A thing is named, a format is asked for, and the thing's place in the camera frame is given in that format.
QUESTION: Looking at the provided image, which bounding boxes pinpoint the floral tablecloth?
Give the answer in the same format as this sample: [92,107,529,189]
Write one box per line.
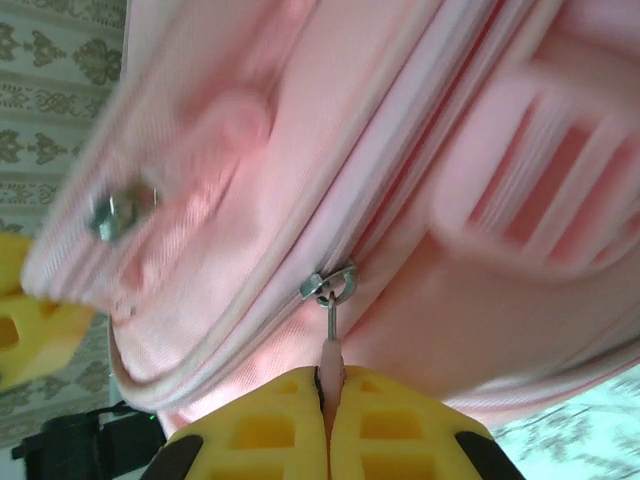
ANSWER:
[487,367,640,480]

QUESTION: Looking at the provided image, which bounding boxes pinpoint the pink student backpack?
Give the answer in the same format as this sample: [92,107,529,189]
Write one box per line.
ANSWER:
[22,0,640,436]

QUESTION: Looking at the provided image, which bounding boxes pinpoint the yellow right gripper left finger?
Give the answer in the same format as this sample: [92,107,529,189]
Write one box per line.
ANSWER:
[144,367,330,480]

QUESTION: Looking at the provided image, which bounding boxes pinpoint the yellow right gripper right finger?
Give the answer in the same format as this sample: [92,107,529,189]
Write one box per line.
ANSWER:
[329,365,521,480]

